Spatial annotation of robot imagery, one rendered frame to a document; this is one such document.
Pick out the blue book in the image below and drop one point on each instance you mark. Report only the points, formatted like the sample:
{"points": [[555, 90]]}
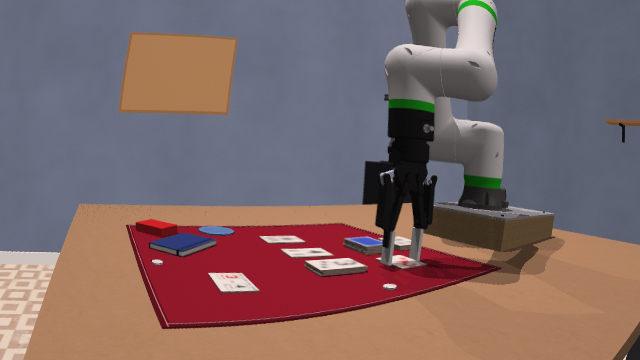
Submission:
{"points": [[182, 244]]}

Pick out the blue round disc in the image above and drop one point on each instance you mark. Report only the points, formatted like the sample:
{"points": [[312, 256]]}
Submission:
{"points": [[214, 230]]}

